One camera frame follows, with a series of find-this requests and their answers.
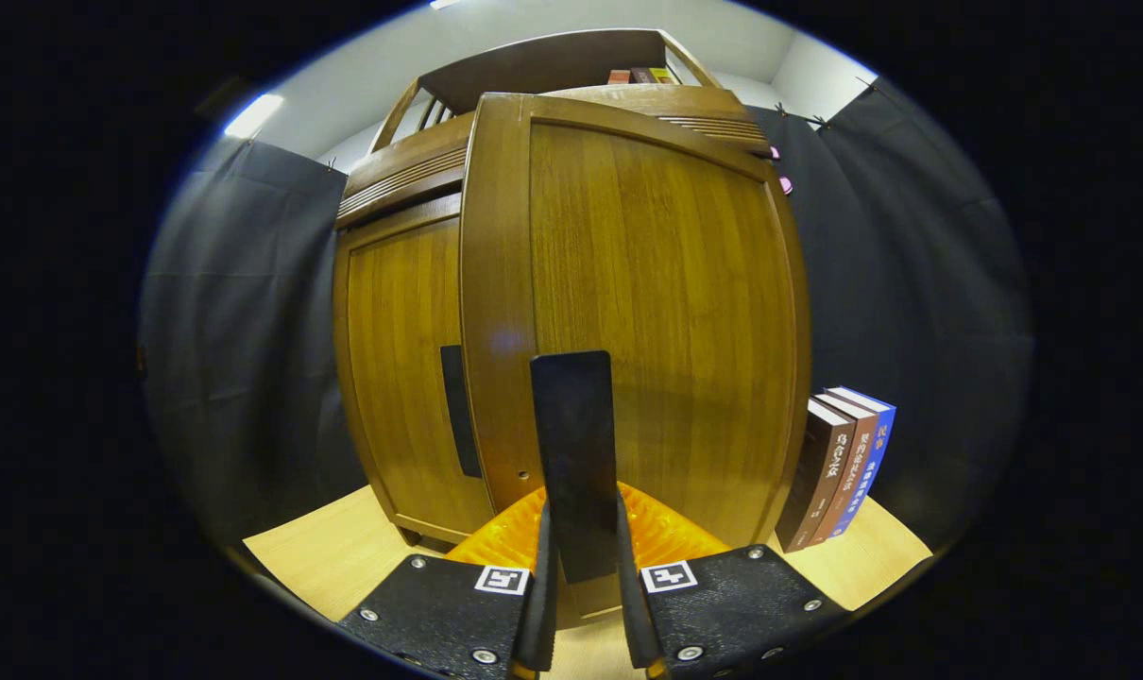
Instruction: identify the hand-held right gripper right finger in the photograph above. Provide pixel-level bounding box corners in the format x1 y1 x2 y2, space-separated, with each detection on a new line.
614 482 851 680

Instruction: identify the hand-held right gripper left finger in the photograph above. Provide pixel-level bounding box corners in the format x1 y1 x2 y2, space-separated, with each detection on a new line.
337 486 561 680

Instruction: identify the black door handle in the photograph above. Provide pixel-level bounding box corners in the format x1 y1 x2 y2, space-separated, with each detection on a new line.
531 351 620 585
439 345 483 480

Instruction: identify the wooden shoe cabinet door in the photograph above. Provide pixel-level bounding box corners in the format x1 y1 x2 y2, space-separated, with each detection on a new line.
333 194 495 547
458 92 811 620

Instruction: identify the wooden double-door shoe cabinet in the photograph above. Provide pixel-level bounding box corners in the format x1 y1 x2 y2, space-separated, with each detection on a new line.
333 28 776 558

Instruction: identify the dark brown standing book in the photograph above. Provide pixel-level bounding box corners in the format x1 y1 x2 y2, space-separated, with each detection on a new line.
775 399 858 553

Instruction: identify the reddish brown standing book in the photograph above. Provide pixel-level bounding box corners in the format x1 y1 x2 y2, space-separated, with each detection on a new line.
808 392 879 547

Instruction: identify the blue standing book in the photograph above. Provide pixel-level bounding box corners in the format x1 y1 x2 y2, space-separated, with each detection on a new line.
825 385 898 539

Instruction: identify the black backdrop cloth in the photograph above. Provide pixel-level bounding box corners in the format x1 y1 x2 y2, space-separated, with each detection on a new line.
137 76 1035 549

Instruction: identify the small ceiling light panel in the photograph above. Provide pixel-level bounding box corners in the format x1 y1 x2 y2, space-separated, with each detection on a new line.
224 93 286 141

